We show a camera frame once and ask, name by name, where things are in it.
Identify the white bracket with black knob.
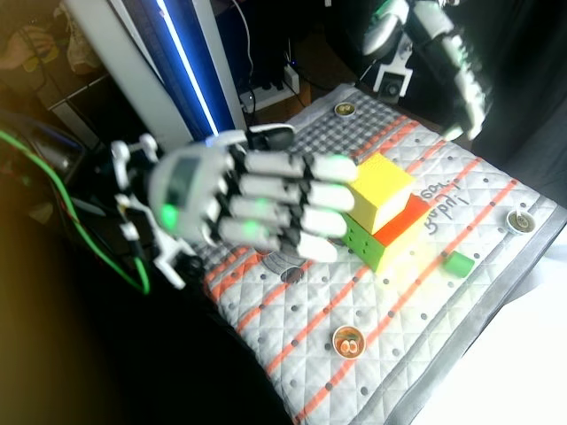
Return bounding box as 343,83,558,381
374,59,416,104

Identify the white power strip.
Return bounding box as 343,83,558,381
238,64,302,114

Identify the small dark toy soup bowl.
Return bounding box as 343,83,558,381
506,210,535,235

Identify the small green cylinder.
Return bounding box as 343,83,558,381
444,251,475,278

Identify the orange and green block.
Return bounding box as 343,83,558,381
340,193,431,274

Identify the toy soup bowl with egg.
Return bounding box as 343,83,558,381
331,325,368,360

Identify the white cable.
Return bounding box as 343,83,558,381
232,0,257,92

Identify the green cable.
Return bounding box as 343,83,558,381
0,129,151,296

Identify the white column with blue light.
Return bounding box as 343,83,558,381
61,0,247,146

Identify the grey quilt with bear print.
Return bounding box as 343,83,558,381
201,83,562,425

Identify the yellow textured block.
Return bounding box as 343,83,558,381
347,152,417,236

